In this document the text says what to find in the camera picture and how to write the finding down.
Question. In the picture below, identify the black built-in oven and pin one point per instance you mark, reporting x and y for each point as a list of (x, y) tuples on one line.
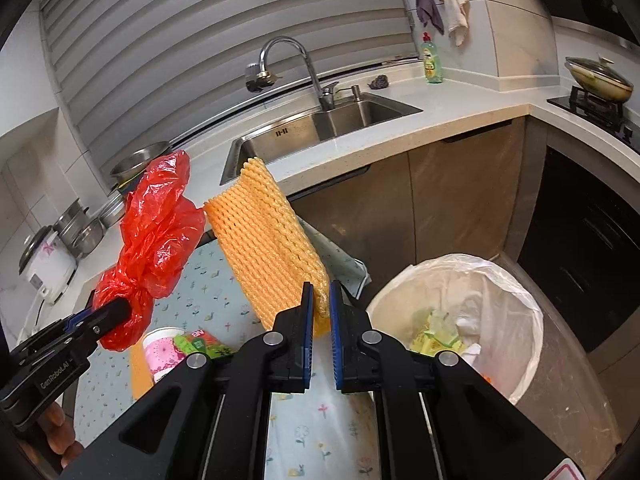
[(590, 240)]

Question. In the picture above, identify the red plastic bag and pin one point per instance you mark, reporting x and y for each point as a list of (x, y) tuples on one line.
[(155, 230)]

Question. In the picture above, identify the pan with glass lid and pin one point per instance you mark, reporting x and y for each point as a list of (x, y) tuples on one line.
[(600, 80)]

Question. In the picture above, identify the steel pot with lid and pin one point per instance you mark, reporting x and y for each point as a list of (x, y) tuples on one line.
[(70, 220)]

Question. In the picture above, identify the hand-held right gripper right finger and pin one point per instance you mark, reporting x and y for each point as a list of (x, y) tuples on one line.
[(336, 330)]

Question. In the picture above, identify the cream cloth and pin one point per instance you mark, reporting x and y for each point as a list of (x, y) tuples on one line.
[(455, 10)]

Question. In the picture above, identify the green dish soap bottle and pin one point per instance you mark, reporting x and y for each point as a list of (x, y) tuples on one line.
[(432, 62)]

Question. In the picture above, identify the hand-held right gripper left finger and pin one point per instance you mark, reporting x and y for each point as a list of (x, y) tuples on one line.
[(309, 330)]

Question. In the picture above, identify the floral printed tablecloth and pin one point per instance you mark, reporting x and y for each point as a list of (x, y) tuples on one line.
[(215, 290)]

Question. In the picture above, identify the black gas stove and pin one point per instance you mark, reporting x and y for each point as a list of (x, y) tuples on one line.
[(590, 105)]

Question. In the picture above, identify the dark scouring pad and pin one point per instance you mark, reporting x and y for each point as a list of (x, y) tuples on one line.
[(381, 82)]

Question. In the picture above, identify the chrome faucet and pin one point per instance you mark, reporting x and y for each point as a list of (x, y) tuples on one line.
[(300, 55)]

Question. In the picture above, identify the pink floral paper cup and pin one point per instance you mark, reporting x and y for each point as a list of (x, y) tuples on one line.
[(160, 355)]

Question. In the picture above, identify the green cardboard box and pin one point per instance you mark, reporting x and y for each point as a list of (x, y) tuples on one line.
[(200, 345)]

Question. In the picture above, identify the grey window blind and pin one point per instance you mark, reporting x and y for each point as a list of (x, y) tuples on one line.
[(200, 35)]

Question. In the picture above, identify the soap dispenser pump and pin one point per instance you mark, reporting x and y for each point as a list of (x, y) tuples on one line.
[(356, 94)]

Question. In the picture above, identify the stainless steel sink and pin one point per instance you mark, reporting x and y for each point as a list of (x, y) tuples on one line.
[(300, 135)]

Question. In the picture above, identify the person's left hand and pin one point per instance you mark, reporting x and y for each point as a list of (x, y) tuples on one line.
[(55, 435)]

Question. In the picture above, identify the purple cloth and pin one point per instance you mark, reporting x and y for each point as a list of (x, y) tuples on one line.
[(427, 7)]

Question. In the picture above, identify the white rice cooker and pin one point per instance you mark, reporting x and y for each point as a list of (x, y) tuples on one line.
[(47, 270)]

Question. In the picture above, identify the orange foam net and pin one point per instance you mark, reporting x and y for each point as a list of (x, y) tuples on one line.
[(265, 240)]

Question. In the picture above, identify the steel bowl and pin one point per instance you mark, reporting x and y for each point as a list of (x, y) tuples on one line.
[(137, 160)]

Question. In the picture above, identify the trash bin with white liner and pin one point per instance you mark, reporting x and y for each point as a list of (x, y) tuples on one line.
[(500, 300)]

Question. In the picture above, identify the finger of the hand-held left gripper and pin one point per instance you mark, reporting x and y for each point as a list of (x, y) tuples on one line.
[(77, 319), (102, 322)]

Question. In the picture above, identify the brown base cabinet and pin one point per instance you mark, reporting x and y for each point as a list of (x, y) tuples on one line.
[(450, 195)]

